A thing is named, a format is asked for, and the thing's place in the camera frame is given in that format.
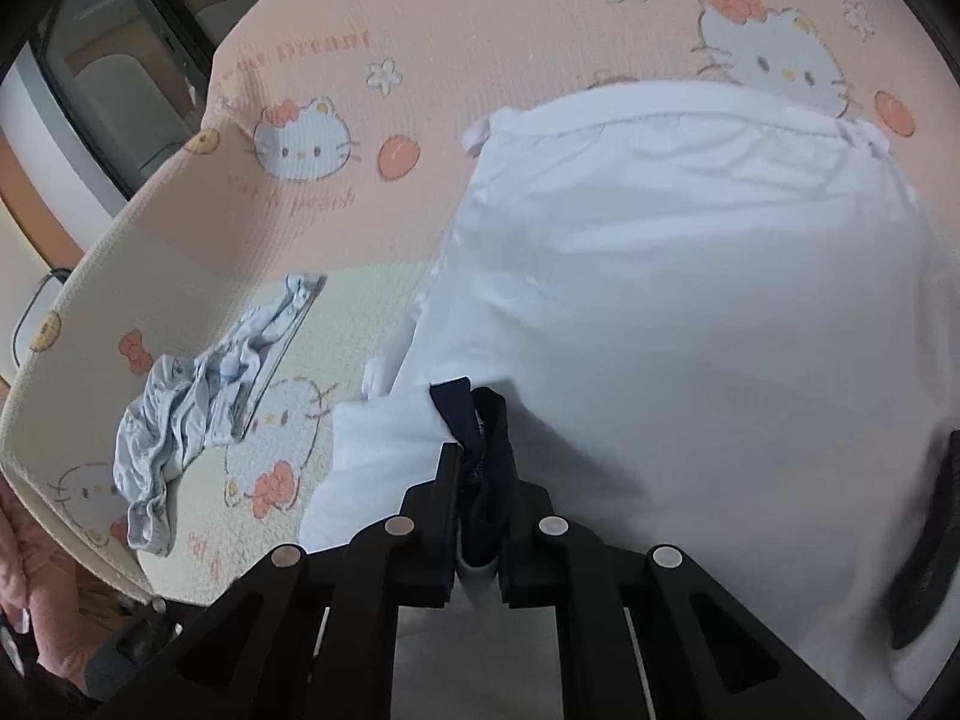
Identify person's left hand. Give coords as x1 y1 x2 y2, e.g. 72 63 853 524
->
0 478 113 691

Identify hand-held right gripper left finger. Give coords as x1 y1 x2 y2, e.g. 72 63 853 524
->
127 442 462 720

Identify glass sliding door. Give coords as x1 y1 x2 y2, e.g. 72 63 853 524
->
37 0 301 200

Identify light blue printed pajama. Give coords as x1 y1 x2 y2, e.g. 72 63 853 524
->
112 274 327 556

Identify person's hair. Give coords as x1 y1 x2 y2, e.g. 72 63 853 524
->
75 570 155 638

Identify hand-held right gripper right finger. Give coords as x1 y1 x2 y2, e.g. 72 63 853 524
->
499 484 863 720

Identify white t-shirt with navy trim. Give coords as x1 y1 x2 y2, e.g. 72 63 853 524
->
300 79 960 720

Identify pink cat printed blanket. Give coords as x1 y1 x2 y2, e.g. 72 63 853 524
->
0 0 960 608

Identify oval vanity mirror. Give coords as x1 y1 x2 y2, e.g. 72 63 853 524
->
13 267 72 361

